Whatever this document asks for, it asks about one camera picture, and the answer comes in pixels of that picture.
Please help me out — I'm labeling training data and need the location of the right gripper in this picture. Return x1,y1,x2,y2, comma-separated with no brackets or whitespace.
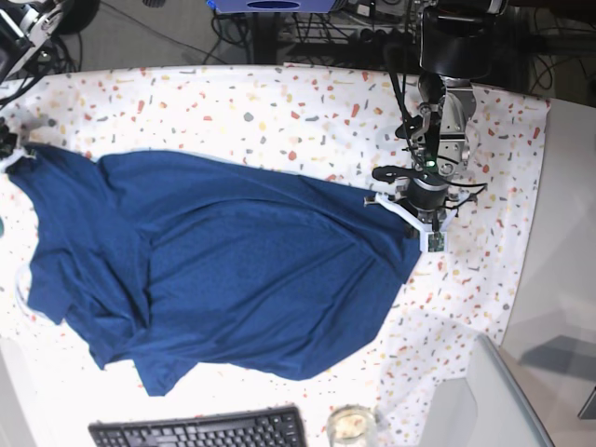
0,118,36,174

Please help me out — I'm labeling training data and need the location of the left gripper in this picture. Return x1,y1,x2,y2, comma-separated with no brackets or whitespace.
364,185,480,253

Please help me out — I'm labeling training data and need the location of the dark blue t-shirt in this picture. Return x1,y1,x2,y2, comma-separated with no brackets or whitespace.
7,145,420,396

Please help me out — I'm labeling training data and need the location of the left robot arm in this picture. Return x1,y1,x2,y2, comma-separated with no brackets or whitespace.
365,1,507,252

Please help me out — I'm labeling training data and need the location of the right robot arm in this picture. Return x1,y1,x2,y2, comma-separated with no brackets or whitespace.
1,1,101,108

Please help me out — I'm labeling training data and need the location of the terrazzo patterned tablecloth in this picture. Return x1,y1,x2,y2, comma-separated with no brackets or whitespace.
1,65,549,446

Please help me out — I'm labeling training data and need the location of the black power strip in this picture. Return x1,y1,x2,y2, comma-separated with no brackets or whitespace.
278,22,413,45

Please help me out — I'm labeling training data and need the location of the glass jar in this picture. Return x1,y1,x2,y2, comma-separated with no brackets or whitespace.
326,405,378,447

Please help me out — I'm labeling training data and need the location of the blue box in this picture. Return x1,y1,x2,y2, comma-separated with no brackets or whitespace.
206,0,347,14

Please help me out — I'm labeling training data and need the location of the black keyboard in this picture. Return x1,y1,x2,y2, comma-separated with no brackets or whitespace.
88,406,307,447

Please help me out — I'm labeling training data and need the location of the coiled white cable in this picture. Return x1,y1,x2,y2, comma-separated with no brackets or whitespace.
12,263,36,322

